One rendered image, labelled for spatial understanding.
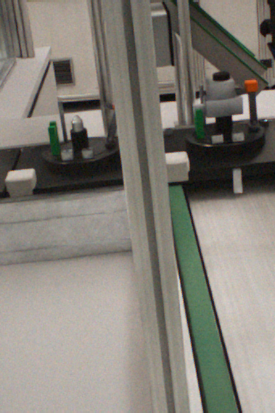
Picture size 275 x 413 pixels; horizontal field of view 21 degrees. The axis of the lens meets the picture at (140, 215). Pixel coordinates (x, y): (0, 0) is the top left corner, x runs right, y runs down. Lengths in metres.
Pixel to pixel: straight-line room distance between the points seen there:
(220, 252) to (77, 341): 0.24
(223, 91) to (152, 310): 0.77
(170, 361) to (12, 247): 0.68
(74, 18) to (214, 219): 4.31
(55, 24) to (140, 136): 4.92
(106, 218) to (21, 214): 0.13
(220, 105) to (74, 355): 0.53
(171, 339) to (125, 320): 0.46
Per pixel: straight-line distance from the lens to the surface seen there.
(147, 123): 0.49
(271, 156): 1.25
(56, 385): 0.92
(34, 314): 1.07
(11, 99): 2.33
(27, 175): 1.22
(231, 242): 1.08
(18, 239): 1.21
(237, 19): 5.30
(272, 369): 0.81
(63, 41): 5.43
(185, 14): 1.47
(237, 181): 1.21
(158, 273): 0.54
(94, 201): 1.17
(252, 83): 1.30
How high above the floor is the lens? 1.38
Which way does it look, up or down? 23 degrees down
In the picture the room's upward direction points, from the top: 7 degrees counter-clockwise
